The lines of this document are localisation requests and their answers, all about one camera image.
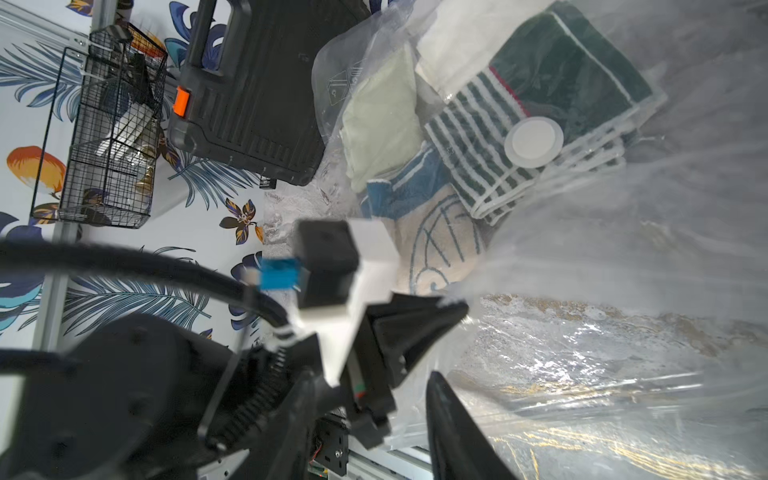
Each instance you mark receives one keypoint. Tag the white round bag valve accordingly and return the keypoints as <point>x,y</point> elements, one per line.
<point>534,142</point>

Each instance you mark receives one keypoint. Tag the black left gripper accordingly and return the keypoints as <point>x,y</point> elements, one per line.
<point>392,339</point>

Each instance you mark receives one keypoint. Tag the black plastic tool case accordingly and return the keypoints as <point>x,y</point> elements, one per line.
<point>245,95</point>

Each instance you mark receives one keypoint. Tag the black wire basket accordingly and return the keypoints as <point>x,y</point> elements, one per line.
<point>115,90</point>

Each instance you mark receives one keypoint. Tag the cream and teal towel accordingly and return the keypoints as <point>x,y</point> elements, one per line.
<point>437,240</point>

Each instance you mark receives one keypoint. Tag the white towel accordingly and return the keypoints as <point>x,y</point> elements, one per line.
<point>465,36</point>

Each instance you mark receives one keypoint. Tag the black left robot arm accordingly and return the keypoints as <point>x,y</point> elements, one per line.
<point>142,398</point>

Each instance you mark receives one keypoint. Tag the aluminium front rail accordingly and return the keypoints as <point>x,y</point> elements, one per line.
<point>408,463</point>

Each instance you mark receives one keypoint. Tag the green striped towel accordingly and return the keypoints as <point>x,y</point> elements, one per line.
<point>555,65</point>

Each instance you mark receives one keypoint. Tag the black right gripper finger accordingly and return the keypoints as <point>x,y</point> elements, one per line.
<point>458,448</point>

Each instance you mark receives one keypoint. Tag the clear plastic vacuum bag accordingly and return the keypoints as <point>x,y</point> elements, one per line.
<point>618,317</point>

